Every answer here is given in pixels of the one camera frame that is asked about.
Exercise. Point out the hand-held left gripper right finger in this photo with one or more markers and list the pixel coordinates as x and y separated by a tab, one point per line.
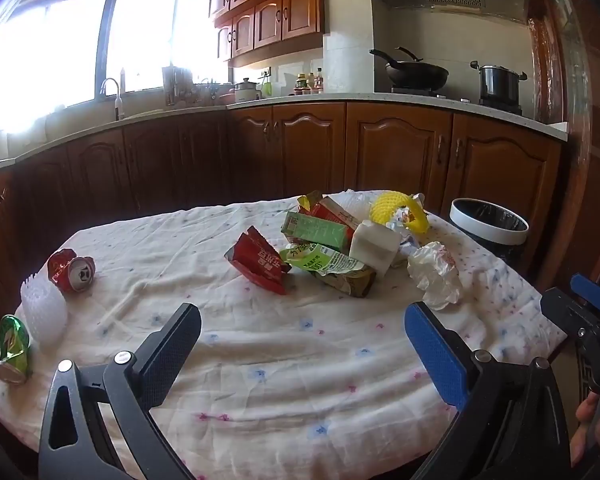
437	355

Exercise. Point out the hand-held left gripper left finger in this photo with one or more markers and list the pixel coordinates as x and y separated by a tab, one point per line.
175	340

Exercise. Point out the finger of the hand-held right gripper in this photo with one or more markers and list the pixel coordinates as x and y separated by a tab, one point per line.
592	292
565	310

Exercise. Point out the white paper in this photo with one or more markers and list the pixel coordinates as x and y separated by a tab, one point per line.
432	275

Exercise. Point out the white bin with black liner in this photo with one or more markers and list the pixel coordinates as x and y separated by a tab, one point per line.
500	236

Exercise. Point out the red snack wrapper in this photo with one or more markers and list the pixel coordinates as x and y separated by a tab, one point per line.
257	260

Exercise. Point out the crushed red can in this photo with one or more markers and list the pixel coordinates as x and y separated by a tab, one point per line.
77	272

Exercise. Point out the white foam block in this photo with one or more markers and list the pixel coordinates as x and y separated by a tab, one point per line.
372	245

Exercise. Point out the small colourful wrapper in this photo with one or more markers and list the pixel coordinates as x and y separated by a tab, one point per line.
402	219

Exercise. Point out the green white pouch wrapper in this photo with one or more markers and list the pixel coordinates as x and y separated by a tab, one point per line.
325	260

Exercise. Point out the yellow foam fruit net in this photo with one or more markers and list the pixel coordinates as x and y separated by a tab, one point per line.
387	207

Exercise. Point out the crushed green can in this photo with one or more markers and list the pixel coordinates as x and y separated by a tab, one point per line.
12	350

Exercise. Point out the green drink carton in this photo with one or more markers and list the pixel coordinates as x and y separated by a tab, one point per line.
320	232

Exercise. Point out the red white carton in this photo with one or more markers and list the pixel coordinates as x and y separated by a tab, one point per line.
337	212

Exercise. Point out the white plastic bag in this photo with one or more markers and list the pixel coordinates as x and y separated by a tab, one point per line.
355	199

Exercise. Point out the person's right hand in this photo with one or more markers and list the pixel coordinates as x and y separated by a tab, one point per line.
582	412

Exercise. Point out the white floral tablecloth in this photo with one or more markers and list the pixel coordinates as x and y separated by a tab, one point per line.
280	360

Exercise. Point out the wooden base cabinets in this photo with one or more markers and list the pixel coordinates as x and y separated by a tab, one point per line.
395	150

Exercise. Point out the steel cooking pot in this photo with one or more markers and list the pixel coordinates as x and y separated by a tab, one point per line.
500	85

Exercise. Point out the chrome faucet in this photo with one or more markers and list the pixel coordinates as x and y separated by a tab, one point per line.
117	105

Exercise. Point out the red bowl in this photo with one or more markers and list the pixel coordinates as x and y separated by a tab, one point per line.
226	98

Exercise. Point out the utensil rack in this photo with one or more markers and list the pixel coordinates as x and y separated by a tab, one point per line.
176	87

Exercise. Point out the white ceramic cooker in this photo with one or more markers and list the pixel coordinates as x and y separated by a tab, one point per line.
246	92

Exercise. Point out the black gas stove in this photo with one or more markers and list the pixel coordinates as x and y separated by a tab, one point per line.
415	92

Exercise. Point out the small windowsill bottle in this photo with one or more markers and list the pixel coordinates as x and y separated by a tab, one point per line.
122	81

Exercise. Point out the black wok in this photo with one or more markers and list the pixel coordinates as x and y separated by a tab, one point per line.
417	76

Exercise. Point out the white kitchen countertop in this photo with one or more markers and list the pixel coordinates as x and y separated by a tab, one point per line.
330	98

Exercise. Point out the brown condiment jar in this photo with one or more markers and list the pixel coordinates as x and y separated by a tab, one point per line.
300	86

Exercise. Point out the dark sauce bottle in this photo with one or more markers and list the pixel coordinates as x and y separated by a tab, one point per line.
319	82

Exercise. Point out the kitchen window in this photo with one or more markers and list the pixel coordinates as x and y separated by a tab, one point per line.
140	35

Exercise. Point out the wooden door frame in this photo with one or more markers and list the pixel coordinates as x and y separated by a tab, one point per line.
570	60

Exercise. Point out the wooden wall cabinets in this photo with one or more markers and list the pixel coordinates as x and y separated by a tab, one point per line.
270	20

